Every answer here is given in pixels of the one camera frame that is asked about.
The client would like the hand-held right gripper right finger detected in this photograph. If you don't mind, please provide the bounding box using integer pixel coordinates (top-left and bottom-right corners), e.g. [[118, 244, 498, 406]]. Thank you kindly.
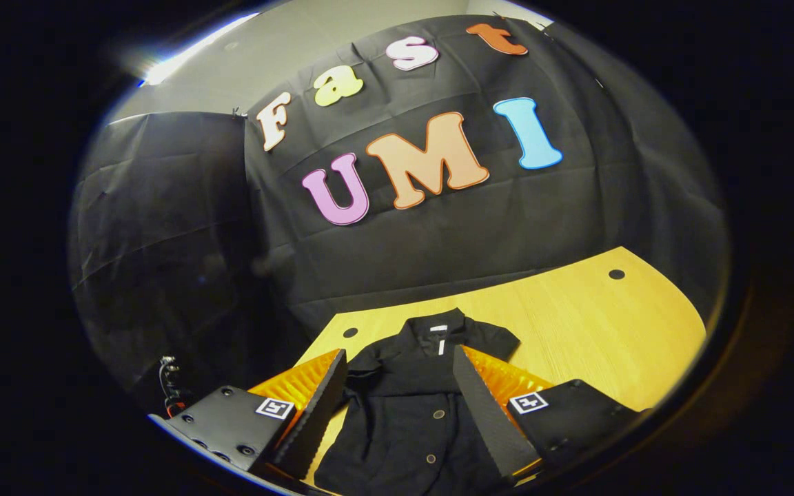
[[452, 344, 648, 483]]

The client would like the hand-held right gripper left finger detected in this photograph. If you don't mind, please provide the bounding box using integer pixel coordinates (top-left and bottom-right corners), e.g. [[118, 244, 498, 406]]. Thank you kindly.
[[161, 349, 349, 482]]

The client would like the black buttoned jacket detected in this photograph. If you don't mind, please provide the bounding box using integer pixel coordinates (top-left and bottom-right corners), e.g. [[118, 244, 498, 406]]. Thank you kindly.
[[313, 308, 522, 496]]

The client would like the black backdrop cloth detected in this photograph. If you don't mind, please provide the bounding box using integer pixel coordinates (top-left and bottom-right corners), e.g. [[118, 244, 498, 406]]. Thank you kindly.
[[68, 14, 729, 414]]

